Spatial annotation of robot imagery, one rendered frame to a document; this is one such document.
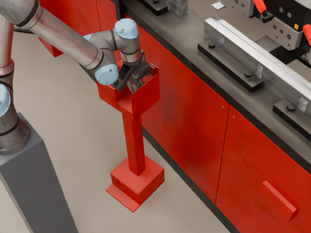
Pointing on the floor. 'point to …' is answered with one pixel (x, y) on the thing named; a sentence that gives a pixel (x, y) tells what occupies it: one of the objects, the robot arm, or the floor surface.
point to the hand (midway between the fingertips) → (134, 94)
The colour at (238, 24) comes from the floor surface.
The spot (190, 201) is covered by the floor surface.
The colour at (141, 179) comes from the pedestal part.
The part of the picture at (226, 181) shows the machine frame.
